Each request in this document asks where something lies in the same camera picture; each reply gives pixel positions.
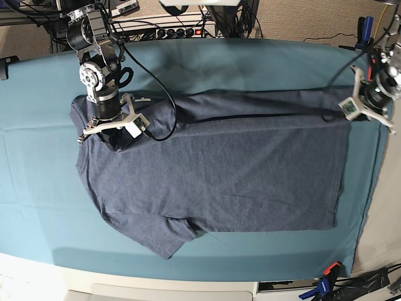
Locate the aluminium frame rail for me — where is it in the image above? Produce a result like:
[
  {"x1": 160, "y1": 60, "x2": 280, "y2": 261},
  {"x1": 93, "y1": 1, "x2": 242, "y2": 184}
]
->
[{"x1": 0, "y1": 9, "x2": 56, "y2": 26}]

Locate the blue clamp top right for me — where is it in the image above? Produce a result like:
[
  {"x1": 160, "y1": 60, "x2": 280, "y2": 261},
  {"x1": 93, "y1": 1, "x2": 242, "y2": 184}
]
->
[{"x1": 338, "y1": 16, "x2": 374, "y2": 51}]

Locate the teal table cloth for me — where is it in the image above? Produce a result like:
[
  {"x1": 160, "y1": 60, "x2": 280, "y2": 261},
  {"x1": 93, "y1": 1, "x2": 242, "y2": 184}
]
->
[{"x1": 1, "y1": 39, "x2": 388, "y2": 282}]

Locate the orange black clamp top right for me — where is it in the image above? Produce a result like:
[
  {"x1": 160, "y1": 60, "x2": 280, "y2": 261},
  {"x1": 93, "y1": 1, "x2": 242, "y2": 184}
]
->
[{"x1": 367, "y1": 54, "x2": 377, "y2": 82}]

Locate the blue orange clamp bottom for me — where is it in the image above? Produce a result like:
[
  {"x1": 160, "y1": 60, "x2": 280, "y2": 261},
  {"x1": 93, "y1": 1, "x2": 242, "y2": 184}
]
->
[{"x1": 298, "y1": 261, "x2": 342, "y2": 300}]

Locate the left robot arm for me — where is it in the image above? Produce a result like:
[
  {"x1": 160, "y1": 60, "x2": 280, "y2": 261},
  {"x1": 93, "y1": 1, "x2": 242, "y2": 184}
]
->
[{"x1": 349, "y1": 1, "x2": 400, "y2": 134}]

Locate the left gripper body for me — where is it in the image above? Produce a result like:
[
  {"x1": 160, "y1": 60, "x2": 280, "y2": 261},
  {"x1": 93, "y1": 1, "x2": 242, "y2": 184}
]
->
[{"x1": 350, "y1": 65, "x2": 397, "y2": 135}]

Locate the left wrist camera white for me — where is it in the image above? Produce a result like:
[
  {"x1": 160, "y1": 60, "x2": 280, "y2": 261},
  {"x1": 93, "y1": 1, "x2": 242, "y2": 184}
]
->
[{"x1": 338, "y1": 97, "x2": 360, "y2": 121}]

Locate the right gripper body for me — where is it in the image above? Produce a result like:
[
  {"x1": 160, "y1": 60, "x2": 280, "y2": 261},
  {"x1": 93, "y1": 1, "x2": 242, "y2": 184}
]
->
[{"x1": 78, "y1": 93, "x2": 139, "y2": 145}]

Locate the camera black cable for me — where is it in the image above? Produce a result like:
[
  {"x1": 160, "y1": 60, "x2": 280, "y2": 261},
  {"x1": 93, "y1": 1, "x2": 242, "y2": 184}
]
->
[
  {"x1": 106, "y1": 18, "x2": 179, "y2": 142},
  {"x1": 325, "y1": 12, "x2": 401, "y2": 92}
]

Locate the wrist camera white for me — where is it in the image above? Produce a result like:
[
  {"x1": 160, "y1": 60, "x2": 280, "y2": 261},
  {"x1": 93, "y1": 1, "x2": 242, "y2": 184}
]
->
[
  {"x1": 338, "y1": 97, "x2": 360, "y2": 121},
  {"x1": 125, "y1": 114, "x2": 150, "y2": 139}
]

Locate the blue-grey heathered T-shirt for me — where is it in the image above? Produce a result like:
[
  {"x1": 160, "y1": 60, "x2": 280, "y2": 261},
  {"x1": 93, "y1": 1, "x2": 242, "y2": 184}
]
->
[{"x1": 76, "y1": 87, "x2": 352, "y2": 259}]

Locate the power strip with red switch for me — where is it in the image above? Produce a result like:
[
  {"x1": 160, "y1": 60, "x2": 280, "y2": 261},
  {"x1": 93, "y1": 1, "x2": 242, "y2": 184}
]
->
[{"x1": 155, "y1": 24, "x2": 216, "y2": 40}]

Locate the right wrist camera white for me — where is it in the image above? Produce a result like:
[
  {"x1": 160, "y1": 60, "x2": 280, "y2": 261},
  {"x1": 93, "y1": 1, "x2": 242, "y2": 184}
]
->
[{"x1": 125, "y1": 114, "x2": 150, "y2": 139}]

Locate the black clamp left edge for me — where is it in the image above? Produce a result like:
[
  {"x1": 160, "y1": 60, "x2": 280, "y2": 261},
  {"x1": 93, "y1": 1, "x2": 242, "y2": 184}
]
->
[{"x1": 0, "y1": 55, "x2": 19, "y2": 80}]

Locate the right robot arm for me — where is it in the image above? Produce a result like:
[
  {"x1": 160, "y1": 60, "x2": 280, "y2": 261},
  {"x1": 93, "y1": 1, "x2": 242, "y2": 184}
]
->
[{"x1": 66, "y1": 1, "x2": 133, "y2": 151}]

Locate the yellow cable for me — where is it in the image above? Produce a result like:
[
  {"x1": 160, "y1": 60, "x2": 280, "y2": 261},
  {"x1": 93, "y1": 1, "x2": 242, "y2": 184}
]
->
[{"x1": 373, "y1": 0, "x2": 393, "y2": 40}]

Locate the black plastic bag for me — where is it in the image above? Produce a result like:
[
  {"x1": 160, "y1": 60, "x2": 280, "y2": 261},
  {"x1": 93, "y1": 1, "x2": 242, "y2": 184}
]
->
[{"x1": 332, "y1": 267, "x2": 390, "y2": 301}]

